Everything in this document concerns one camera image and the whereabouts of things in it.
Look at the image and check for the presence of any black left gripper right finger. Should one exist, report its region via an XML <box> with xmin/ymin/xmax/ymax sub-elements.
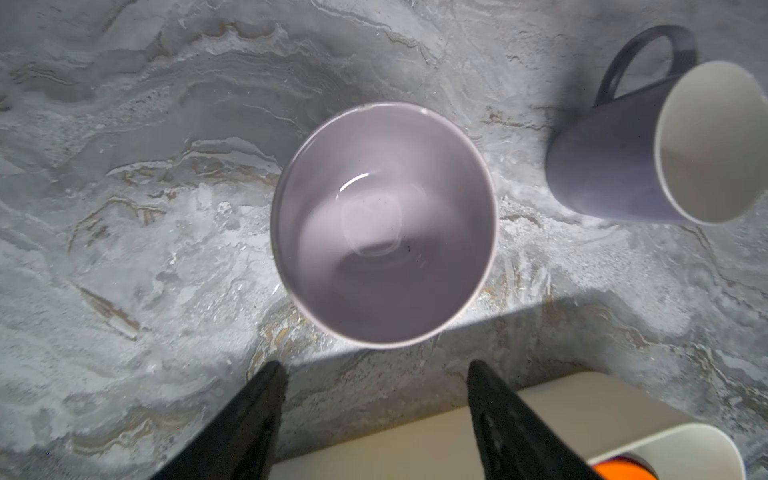
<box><xmin>467</xmin><ymin>360</ymin><xmax>599</xmax><ymax>479</ymax></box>

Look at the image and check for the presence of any orange plate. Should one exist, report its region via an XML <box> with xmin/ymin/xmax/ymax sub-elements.
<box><xmin>593</xmin><ymin>457</ymin><xmax>657</xmax><ymax>480</ymax></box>

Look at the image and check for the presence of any cream plastic bin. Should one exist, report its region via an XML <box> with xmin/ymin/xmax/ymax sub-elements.
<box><xmin>270</xmin><ymin>372</ymin><xmax>746</xmax><ymax>479</ymax></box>

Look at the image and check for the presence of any lilac ceramic bowl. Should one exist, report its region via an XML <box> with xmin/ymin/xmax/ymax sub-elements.
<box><xmin>270</xmin><ymin>102</ymin><xmax>499</xmax><ymax>350</ymax></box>

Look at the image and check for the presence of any purple ceramic mug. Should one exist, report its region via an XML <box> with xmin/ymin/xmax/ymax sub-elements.
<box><xmin>545</xmin><ymin>25</ymin><xmax>767</xmax><ymax>225</ymax></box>

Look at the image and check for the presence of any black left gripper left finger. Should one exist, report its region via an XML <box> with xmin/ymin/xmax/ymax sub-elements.
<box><xmin>154</xmin><ymin>361</ymin><xmax>288</xmax><ymax>479</ymax></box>

